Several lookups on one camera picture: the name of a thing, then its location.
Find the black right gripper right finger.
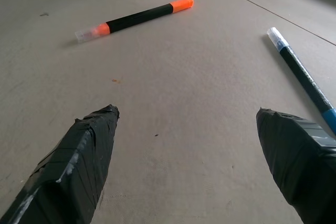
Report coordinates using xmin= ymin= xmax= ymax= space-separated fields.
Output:
xmin=256 ymin=107 xmax=336 ymax=224

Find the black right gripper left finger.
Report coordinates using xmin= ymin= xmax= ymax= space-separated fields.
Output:
xmin=0 ymin=104 xmax=121 ymax=224

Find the blue and black marker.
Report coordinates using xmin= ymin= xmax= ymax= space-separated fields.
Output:
xmin=267 ymin=27 xmax=336 ymax=137

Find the orange and black highlighter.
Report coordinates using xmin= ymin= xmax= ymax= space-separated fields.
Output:
xmin=75 ymin=0 xmax=195 ymax=45

